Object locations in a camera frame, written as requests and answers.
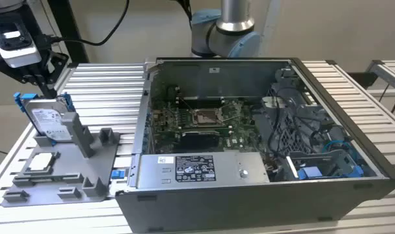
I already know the silver CPU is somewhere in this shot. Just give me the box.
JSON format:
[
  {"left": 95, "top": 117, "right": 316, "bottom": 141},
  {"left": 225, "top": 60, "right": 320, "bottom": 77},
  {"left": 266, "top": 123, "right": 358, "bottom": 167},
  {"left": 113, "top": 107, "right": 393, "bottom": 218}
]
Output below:
[{"left": 26, "top": 152, "right": 59, "bottom": 171}]

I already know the grey metal disk bay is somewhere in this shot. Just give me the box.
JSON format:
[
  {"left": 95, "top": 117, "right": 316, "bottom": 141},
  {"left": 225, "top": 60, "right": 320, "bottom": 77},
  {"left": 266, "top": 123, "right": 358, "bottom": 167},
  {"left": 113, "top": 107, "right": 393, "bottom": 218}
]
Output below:
[{"left": 251, "top": 81, "right": 364, "bottom": 181}]

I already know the black upright post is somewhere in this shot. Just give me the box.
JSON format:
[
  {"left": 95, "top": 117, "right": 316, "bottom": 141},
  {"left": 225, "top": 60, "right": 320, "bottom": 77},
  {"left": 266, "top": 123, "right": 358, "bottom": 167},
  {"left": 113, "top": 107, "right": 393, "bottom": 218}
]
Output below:
[{"left": 49, "top": 0, "right": 89, "bottom": 64}]

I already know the metal slat side table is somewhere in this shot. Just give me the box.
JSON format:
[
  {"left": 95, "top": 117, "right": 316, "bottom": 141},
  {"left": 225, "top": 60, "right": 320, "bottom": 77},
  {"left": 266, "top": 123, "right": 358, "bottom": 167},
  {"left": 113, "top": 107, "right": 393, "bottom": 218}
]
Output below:
[{"left": 365, "top": 59, "right": 395, "bottom": 97}]

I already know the black open PC case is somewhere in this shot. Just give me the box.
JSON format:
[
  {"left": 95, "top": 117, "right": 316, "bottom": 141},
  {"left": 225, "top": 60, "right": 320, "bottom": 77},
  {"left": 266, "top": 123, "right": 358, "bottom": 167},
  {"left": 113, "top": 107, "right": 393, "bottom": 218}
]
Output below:
[{"left": 114, "top": 57, "right": 395, "bottom": 234}]

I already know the black board heatsink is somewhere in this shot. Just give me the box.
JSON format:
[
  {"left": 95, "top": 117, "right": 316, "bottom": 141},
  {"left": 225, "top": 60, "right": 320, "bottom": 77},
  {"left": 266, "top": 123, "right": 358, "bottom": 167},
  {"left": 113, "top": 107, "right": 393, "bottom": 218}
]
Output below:
[{"left": 165, "top": 84, "right": 182, "bottom": 103}]

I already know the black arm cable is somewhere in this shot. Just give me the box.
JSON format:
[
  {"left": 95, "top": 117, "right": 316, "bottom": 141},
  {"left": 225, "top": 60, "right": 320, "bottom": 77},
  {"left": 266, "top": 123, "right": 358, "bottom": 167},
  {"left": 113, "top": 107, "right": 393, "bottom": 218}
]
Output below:
[{"left": 175, "top": 0, "right": 193, "bottom": 25}]

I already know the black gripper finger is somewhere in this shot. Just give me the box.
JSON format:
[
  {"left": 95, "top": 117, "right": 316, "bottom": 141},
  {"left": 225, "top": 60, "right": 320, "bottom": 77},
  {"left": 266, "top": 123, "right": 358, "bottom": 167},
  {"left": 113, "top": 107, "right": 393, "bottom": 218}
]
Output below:
[
  {"left": 46, "top": 51, "right": 69, "bottom": 99},
  {"left": 0, "top": 55, "right": 53, "bottom": 99}
]

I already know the silver power supply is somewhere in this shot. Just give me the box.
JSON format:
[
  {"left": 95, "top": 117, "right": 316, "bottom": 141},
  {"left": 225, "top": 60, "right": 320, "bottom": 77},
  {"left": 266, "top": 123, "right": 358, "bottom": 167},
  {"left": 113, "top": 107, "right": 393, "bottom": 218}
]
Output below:
[{"left": 135, "top": 152, "right": 270, "bottom": 190}]

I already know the CPU socket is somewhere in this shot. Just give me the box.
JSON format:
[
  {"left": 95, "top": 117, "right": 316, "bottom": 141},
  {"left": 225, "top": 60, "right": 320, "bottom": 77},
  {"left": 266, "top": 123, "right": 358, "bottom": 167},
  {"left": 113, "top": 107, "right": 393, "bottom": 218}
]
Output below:
[{"left": 191, "top": 108, "right": 223, "bottom": 126}]

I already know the black graphics card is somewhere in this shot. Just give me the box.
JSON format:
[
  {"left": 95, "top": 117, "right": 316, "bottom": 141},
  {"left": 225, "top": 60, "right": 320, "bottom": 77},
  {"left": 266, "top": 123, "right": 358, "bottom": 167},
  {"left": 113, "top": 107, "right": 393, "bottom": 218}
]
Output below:
[{"left": 179, "top": 130, "right": 219, "bottom": 151}]

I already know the thin locking lever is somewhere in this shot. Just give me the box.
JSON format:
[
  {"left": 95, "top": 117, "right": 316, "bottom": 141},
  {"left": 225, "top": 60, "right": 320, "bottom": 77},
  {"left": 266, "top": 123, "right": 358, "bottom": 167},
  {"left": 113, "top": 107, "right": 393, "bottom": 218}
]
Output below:
[{"left": 179, "top": 97, "right": 194, "bottom": 111}]

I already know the hard disk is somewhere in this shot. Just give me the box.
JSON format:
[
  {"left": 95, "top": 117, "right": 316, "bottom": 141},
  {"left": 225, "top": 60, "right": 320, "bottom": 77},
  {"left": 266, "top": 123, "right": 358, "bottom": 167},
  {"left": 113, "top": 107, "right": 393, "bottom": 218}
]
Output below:
[{"left": 13, "top": 92, "right": 77, "bottom": 148}]

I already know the grey parts rack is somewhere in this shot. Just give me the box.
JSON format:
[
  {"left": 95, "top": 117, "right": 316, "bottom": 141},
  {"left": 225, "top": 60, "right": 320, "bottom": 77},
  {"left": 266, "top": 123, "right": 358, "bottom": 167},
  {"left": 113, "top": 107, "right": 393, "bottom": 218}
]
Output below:
[{"left": 1, "top": 112, "right": 121, "bottom": 208}]

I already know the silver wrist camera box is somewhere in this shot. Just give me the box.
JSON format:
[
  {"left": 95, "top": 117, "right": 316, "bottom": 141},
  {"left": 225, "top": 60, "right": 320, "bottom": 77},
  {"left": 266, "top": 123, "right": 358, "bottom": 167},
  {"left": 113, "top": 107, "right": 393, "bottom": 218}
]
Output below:
[{"left": 0, "top": 23, "right": 42, "bottom": 68}]

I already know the light blue wire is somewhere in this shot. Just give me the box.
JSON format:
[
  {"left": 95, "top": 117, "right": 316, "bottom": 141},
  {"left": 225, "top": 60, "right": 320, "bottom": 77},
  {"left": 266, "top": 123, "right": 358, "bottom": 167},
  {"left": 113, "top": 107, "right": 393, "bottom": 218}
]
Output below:
[{"left": 322, "top": 139, "right": 364, "bottom": 169}]

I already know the green motherboard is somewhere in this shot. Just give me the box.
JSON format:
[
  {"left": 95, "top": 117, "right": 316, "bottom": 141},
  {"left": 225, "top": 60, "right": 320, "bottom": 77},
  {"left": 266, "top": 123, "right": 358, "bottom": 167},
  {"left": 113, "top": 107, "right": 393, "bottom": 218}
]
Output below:
[{"left": 147, "top": 97, "right": 265, "bottom": 154}]

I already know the blue carrier in bay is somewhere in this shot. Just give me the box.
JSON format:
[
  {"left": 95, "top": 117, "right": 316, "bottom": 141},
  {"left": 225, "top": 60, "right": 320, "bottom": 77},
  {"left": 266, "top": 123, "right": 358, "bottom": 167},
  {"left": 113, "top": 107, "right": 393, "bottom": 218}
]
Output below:
[{"left": 296, "top": 165, "right": 364, "bottom": 180}]

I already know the black camera cable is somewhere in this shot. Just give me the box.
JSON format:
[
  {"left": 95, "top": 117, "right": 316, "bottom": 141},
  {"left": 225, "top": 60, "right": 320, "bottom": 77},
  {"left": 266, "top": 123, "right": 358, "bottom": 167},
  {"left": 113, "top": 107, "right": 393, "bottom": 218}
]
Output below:
[{"left": 39, "top": 0, "right": 130, "bottom": 46}]

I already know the metal socket cover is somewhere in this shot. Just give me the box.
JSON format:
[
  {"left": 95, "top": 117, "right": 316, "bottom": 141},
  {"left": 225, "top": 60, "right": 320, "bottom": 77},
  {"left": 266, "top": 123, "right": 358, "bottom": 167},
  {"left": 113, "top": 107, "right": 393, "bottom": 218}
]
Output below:
[{"left": 215, "top": 99, "right": 243, "bottom": 122}]

